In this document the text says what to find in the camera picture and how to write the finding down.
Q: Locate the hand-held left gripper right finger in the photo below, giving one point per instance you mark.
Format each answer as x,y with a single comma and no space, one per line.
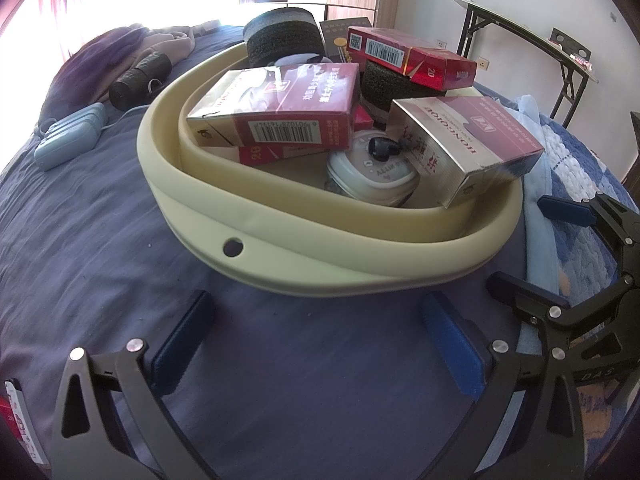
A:
452,355

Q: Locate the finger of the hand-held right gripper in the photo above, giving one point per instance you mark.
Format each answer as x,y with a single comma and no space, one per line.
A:
565,207
525,295

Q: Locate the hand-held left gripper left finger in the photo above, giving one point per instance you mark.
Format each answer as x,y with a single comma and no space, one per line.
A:
182,345

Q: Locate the red silver cigarette box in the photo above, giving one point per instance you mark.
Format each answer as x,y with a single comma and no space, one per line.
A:
450,135

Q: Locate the cream plastic basin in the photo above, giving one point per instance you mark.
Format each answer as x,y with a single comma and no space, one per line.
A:
300,260

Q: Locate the white round container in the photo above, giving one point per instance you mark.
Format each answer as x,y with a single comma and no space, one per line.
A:
370,176

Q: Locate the red box gold print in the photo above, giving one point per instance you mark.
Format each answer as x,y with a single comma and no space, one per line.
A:
265,154
400,47

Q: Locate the small black foam cylinder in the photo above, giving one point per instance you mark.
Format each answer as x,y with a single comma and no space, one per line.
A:
390,87

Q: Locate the red white cigarette box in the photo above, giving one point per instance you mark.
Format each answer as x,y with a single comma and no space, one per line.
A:
280,100

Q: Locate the black red box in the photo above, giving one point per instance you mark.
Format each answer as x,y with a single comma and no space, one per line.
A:
332,35

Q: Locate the large black foam cylinder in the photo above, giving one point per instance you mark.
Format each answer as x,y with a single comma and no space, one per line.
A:
280,40

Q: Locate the blue white quilted blanket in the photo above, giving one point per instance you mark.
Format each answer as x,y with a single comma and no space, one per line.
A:
570,160

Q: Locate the dark blue bedsheet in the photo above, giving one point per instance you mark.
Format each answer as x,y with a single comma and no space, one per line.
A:
100,260

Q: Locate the pink items on table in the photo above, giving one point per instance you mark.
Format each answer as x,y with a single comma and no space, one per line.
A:
584,62

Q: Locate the grey block with two holes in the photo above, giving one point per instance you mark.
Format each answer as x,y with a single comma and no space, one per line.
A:
570,46

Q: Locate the red white carton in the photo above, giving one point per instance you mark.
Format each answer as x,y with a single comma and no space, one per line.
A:
20,420

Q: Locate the black folding table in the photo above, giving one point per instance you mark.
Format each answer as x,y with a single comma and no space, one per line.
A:
510,20

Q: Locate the light blue remote device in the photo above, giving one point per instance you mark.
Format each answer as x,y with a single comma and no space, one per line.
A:
70,137

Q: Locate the black roll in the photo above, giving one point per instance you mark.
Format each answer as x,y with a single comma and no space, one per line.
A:
140,80

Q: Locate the purple cloth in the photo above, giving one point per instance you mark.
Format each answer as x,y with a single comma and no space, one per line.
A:
95,60

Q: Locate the beige garment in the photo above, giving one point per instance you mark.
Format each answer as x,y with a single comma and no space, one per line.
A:
170,45

